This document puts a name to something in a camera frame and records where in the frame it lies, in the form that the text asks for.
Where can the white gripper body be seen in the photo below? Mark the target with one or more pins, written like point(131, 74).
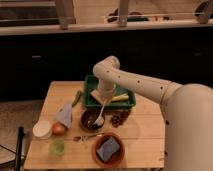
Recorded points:
point(106, 89)

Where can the white dish brush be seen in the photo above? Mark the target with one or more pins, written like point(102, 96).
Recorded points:
point(100, 119)

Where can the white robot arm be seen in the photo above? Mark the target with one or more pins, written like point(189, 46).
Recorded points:
point(186, 109)

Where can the purple bowl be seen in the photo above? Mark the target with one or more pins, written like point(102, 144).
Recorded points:
point(88, 117)

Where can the orange clay bowl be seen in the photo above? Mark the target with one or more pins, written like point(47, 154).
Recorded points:
point(116, 158)

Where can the green plastic tray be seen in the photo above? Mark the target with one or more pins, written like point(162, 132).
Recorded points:
point(91, 83)

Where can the yellow corn cob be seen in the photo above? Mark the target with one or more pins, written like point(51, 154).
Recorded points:
point(121, 97)

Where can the green chili pepper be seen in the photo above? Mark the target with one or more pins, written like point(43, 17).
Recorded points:
point(77, 98)

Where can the brown grape bunch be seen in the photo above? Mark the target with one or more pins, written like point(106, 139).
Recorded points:
point(119, 117)

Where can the metal fork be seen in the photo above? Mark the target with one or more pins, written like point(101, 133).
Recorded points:
point(85, 137)

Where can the blue sponge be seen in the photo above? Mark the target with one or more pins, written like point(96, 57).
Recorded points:
point(107, 149)

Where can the orange onion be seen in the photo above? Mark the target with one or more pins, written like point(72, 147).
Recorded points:
point(58, 129)

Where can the white round container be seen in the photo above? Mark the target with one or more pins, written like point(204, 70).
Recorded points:
point(42, 129)

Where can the green plastic cup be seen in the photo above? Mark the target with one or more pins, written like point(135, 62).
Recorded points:
point(56, 147)

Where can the wooden railing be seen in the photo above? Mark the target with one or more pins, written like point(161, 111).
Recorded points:
point(24, 17)

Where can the black chair frame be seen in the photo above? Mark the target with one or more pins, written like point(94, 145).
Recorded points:
point(17, 162)

